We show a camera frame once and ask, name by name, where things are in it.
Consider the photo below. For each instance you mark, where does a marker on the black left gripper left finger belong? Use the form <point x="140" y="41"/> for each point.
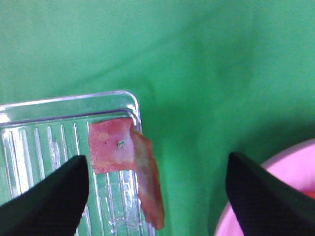
<point x="53" y="207"/>

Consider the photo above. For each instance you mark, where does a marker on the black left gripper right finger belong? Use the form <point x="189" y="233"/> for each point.
<point x="265" y="205"/>

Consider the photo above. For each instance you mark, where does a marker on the toy bacon strip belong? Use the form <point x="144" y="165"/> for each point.
<point x="116" y="145"/>

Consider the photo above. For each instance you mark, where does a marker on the pink round plate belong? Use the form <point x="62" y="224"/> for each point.
<point x="294" y="166"/>

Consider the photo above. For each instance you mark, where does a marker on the left clear plastic tray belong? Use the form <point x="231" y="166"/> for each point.
<point x="37" y="137"/>

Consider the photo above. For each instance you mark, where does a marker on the green tablecloth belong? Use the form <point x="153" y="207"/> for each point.
<point x="211" y="77"/>

